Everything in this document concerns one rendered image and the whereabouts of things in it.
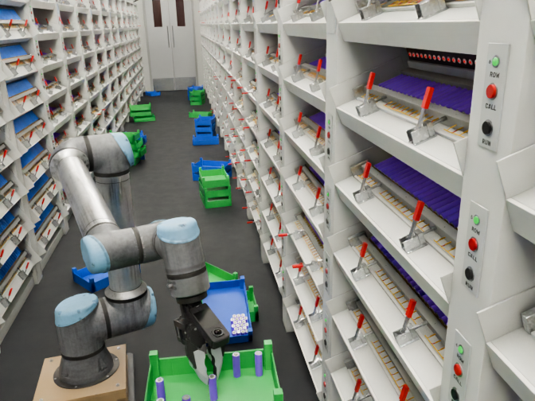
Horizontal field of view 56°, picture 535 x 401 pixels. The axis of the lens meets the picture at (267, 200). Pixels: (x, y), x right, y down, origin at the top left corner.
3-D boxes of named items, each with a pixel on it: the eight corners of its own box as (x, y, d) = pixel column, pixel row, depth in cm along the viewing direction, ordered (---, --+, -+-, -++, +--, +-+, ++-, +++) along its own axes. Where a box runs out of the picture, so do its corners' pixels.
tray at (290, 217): (328, 310, 154) (317, 286, 151) (289, 233, 211) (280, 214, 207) (388, 282, 155) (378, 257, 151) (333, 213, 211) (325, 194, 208)
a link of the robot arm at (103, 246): (41, 134, 160) (85, 246, 109) (81, 130, 166) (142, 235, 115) (45, 168, 166) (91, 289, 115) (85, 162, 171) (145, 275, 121)
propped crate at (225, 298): (252, 341, 221) (252, 331, 215) (205, 346, 218) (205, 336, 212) (244, 286, 242) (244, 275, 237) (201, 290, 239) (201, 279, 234)
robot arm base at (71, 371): (55, 390, 174) (50, 364, 171) (62, 360, 192) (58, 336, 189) (112, 379, 178) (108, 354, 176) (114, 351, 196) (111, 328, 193)
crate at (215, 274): (173, 282, 274) (172, 268, 271) (202, 269, 287) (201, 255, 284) (208, 301, 254) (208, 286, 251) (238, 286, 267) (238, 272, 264)
